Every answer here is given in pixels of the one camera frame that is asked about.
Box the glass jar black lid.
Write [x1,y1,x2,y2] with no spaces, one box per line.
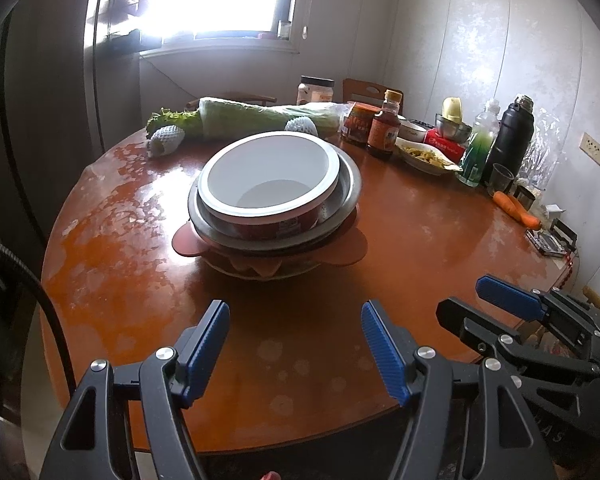
[296,76,336,107]

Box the green drink bottle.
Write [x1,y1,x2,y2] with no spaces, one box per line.
[457,98,502,188]

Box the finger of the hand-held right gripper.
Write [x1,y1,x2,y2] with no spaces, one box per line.
[476,275,600,347]
[437,298,600,383]

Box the white plate of food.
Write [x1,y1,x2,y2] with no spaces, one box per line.
[394,139,462,177]

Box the grey refrigerator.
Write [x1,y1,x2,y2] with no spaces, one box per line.
[0,0,106,241]

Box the small steel bowl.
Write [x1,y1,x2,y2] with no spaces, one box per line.
[434,112,473,143]

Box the red sauce jar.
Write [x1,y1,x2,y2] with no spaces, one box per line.
[341,101,381,147]

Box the wall socket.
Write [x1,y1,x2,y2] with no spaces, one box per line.
[580,132,600,166]

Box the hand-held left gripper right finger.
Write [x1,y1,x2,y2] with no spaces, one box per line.
[361,299,556,480]

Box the yellow cup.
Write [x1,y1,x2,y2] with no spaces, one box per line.
[441,96,465,125]

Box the black cable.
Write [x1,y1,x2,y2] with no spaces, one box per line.
[0,232,76,396]

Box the black thermos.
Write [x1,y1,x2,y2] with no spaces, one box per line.
[482,94,536,186]

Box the black wire rack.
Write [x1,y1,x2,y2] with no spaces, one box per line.
[92,0,143,53]

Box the small grey cup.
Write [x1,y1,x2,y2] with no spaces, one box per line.
[487,163,516,197]

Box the large steel bowl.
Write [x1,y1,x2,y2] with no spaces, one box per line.
[187,147,363,251]

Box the red tissue box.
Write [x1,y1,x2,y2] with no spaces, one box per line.
[424,128,468,156]

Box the foam-netted fruit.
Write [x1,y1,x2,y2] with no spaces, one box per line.
[147,126,186,159]
[283,116,321,137]

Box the clear plastic bag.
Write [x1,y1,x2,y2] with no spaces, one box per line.
[522,110,563,193]

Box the wrapped napa cabbage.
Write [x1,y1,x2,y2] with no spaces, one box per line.
[196,96,348,140]

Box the white patterned bowl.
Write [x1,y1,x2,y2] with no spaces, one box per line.
[397,119,429,143]

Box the smartphone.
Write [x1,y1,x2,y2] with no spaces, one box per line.
[525,230,566,259]

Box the wooden chair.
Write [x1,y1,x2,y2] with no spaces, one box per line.
[342,78,406,116]

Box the brown sauce bottle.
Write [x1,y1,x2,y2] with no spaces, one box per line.
[366,89,403,162]

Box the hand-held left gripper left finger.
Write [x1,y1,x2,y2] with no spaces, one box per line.
[40,300,231,480]

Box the carrot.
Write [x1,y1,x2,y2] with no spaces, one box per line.
[492,191,527,222]
[511,197,543,231]

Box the black metal stand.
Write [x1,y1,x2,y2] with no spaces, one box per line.
[550,220,579,257]

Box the round steel pan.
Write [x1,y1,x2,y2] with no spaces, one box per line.
[204,255,326,282]

